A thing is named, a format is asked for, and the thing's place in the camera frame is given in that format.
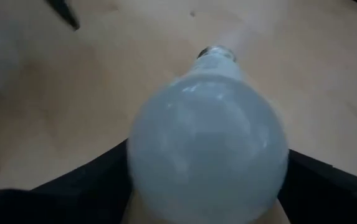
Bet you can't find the white LED lightbulb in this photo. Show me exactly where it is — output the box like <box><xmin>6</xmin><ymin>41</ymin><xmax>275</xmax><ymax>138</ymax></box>
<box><xmin>126</xmin><ymin>45</ymin><xmax>290</xmax><ymax>224</ymax></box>

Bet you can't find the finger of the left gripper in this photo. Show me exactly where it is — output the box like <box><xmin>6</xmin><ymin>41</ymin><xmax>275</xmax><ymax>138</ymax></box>
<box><xmin>45</xmin><ymin>0</ymin><xmax>81</xmax><ymax>32</ymax></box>

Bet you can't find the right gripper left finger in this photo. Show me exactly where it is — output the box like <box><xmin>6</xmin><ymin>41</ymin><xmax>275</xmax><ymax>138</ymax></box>
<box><xmin>0</xmin><ymin>139</ymin><xmax>133</xmax><ymax>224</ymax></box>

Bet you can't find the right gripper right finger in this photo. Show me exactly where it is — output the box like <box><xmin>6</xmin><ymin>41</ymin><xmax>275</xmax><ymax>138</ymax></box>
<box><xmin>276</xmin><ymin>148</ymin><xmax>357</xmax><ymax>224</ymax></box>

